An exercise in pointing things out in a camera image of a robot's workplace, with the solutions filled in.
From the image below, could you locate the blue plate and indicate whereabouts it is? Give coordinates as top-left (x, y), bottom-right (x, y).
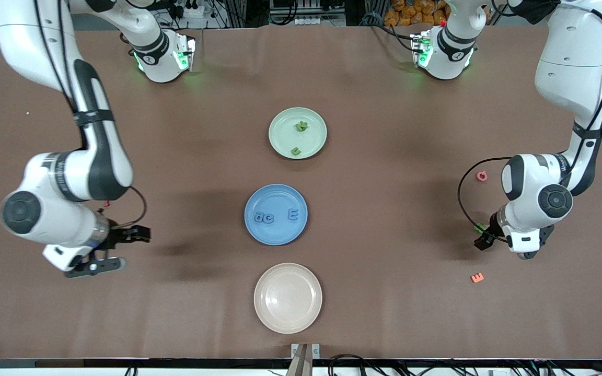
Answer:
top-left (244, 184), bottom-right (308, 246)

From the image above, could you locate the beige plate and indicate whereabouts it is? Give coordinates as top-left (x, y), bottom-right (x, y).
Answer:
top-left (253, 263), bottom-right (323, 335)

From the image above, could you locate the pale green plate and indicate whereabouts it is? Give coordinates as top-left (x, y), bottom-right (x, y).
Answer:
top-left (269, 107), bottom-right (328, 160)

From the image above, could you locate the white power strip with plugs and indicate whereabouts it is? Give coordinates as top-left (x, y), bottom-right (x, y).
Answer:
top-left (168, 0), bottom-right (207, 19)

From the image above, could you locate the orange object pile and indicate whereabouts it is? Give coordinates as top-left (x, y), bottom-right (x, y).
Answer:
top-left (384, 0), bottom-right (450, 27)

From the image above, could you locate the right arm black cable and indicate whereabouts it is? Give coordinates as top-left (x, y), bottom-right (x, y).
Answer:
top-left (34, 0), bottom-right (147, 226)

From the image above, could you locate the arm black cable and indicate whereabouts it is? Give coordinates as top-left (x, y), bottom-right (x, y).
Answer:
top-left (457, 0), bottom-right (602, 246)
top-left (34, 0), bottom-right (147, 226)

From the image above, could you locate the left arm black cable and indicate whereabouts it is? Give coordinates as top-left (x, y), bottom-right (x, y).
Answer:
top-left (457, 0), bottom-right (602, 246)

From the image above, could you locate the black floor cable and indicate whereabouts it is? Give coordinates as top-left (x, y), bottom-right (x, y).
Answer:
top-left (327, 354), bottom-right (369, 376)

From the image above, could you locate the grey metal bracket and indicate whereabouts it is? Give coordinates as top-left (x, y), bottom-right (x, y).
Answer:
top-left (291, 343), bottom-right (321, 360)

